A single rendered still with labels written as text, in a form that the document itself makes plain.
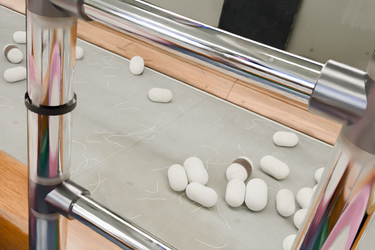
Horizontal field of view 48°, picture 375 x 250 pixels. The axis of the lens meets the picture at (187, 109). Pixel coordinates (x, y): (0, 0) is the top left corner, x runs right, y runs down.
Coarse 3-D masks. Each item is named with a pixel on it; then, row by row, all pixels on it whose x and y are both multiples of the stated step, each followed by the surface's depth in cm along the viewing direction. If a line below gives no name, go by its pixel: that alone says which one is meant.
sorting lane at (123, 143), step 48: (0, 48) 63; (96, 48) 69; (0, 96) 51; (96, 96) 55; (144, 96) 58; (192, 96) 60; (0, 144) 43; (96, 144) 46; (144, 144) 48; (192, 144) 50; (240, 144) 52; (96, 192) 40; (144, 192) 41; (192, 240) 37; (240, 240) 38
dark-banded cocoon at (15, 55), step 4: (8, 44) 60; (12, 44) 60; (4, 48) 59; (16, 48) 59; (8, 52) 58; (12, 52) 58; (16, 52) 58; (20, 52) 59; (8, 56) 58; (12, 56) 58; (16, 56) 58; (20, 56) 59; (12, 60) 58; (16, 60) 59; (20, 60) 59
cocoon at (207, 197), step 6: (192, 186) 40; (198, 186) 40; (204, 186) 41; (186, 192) 41; (192, 192) 40; (198, 192) 40; (204, 192) 40; (210, 192) 40; (192, 198) 40; (198, 198) 40; (204, 198) 40; (210, 198) 40; (216, 198) 40; (204, 204) 40; (210, 204) 40
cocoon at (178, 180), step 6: (174, 168) 42; (180, 168) 42; (168, 174) 43; (174, 174) 42; (180, 174) 41; (174, 180) 41; (180, 180) 41; (186, 180) 41; (174, 186) 41; (180, 186) 41
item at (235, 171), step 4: (248, 160) 45; (232, 164) 44; (236, 164) 44; (252, 164) 45; (228, 168) 44; (232, 168) 44; (236, 168) 44; (240, 168) 44; (252, 168) 45; (228, 172) 44; (232, 172) 43; (236, 172) 43; (240, 172) 43; (244, 172) 44; (228, 176) 44; (232, 176) 43; (236, 176) 43; (240, 176) 43; (244, 176) 44; (244, 180) 44
